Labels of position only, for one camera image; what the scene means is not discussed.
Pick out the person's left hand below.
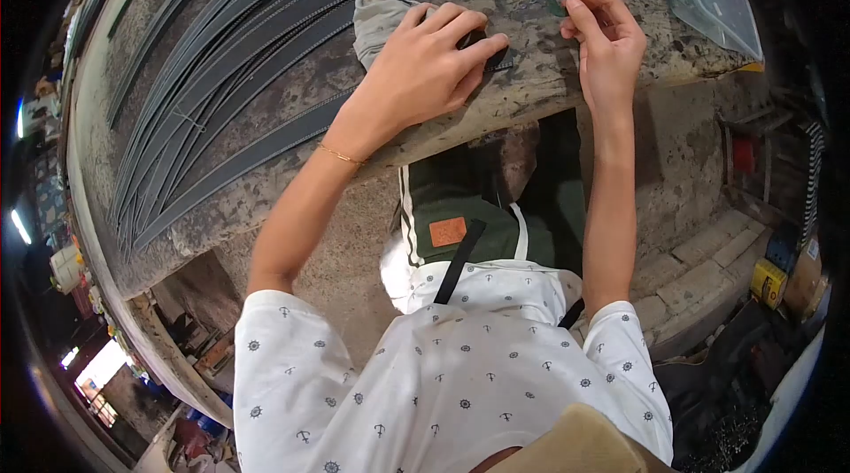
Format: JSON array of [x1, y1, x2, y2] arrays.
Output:
[[325, 2, 511, 161]]

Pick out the person's right hand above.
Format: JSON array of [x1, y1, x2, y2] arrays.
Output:
[[560, 0, 648, 108]]

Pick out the person's left ring finger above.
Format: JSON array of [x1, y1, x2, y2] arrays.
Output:
[[425, 2, 490, 44]]

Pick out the person's left little finger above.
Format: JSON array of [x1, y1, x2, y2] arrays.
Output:
[[397, 3, 437, 32]]

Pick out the person's right thumb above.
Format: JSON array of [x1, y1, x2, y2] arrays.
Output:
[[564, 0, 604, 44]]

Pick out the person's left middle finger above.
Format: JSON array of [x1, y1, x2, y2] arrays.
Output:
[[455, 34, 511, 73]]

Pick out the person's left index finger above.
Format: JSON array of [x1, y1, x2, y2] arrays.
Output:
[[448, 65, 486, 110]]

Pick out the stitched black leather belt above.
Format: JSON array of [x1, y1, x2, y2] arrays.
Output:
[[131, 27, 516, 252]]

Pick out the grey cloth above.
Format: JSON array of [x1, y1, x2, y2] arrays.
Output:
[[352, 0, 439, 72]]

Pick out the clear plastic container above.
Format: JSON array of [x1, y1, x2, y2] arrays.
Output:
[[663, 0, 765, 62]]

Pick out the person's legs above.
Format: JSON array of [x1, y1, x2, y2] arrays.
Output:
[[397, 108, 587, 275]]

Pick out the pile of black belt strips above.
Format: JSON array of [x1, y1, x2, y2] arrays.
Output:
[[106, 0, 553, 263]]

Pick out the person's body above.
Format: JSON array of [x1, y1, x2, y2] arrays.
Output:
[[232, 259, 675, 473]]

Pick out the yellow box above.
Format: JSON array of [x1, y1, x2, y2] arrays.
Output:
[[750, 258, 788, 310]]

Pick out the brown cardboard box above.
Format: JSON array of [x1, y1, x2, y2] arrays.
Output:
[[784, 239, 830, 321]]

